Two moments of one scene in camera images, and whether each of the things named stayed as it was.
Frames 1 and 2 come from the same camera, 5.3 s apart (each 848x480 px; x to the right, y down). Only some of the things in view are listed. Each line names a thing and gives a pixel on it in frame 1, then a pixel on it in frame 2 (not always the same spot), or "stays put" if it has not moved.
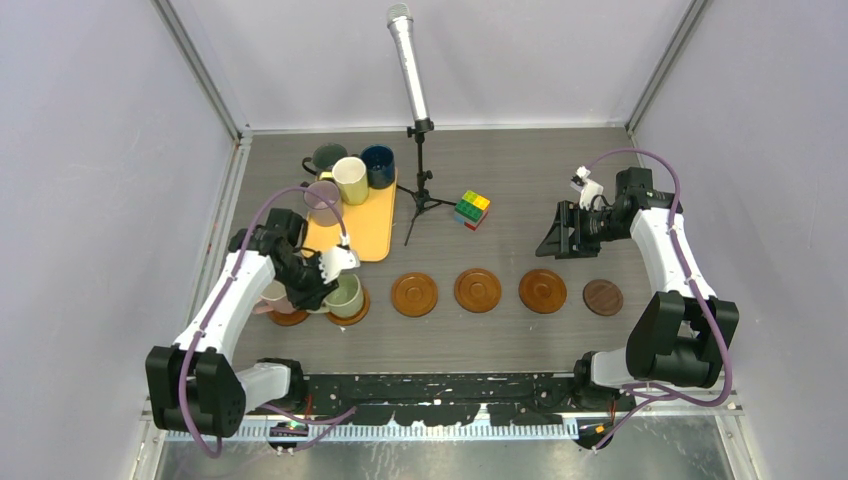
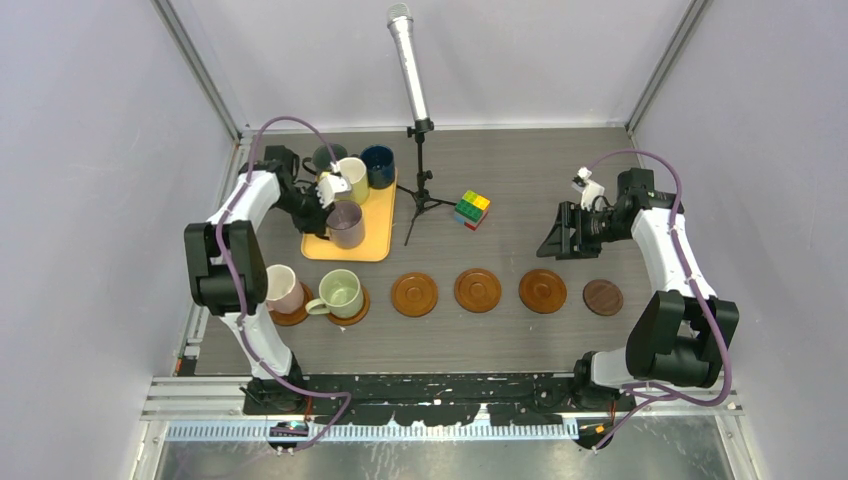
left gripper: x=313 y=297 -> x=316 y=222
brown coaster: x=542 y=291 stays put
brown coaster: x=414 y=294 stays put
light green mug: x=348 y=299 stays put
